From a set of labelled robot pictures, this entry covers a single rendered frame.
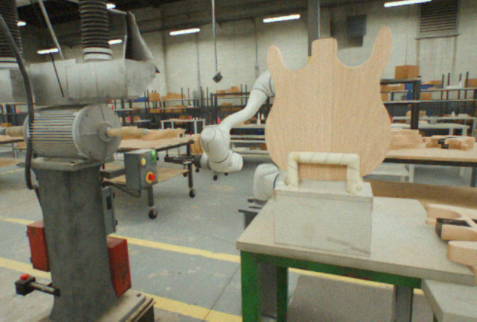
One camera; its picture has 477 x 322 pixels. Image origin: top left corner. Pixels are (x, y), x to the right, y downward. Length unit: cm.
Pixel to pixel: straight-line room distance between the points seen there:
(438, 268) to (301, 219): 36
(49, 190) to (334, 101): 132
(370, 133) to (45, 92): 135
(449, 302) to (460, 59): 1194
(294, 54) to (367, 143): 1153
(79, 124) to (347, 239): 110
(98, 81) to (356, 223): 101
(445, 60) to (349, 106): 1169
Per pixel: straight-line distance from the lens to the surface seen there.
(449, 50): 1257
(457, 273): 93
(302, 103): 85
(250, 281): 101
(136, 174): 160
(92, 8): 131
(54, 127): 148
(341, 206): 84
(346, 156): 82
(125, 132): 132
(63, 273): 174
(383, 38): 86
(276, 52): 88
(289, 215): 87
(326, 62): 85
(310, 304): 225
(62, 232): 162
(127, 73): 112
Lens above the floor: 135
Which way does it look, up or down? 8 degrees down
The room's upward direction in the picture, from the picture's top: 2 degrees counter-clockwise
